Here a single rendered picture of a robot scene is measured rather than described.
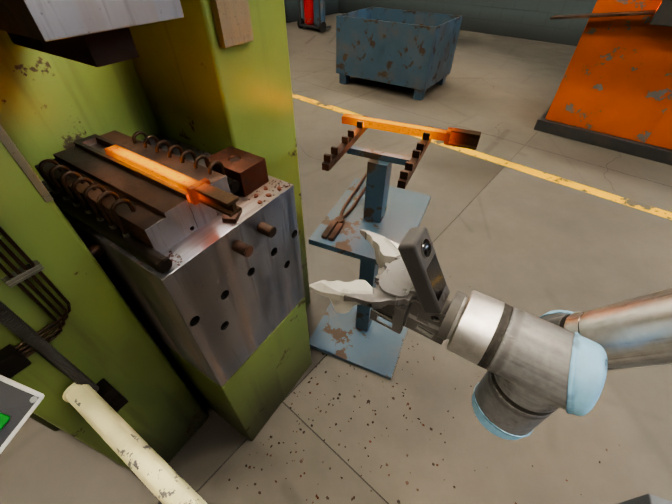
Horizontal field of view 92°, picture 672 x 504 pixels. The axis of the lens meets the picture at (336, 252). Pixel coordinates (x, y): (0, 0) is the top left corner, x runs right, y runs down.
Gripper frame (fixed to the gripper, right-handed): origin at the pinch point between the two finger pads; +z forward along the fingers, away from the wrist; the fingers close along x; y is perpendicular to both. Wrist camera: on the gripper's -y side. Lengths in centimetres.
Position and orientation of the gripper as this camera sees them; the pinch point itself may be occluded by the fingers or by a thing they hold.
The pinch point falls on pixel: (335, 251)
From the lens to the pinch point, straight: 51.9
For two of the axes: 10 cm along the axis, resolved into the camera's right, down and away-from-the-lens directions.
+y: 0.0, 7.2, 6.9
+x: 5.5, -5.8, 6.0
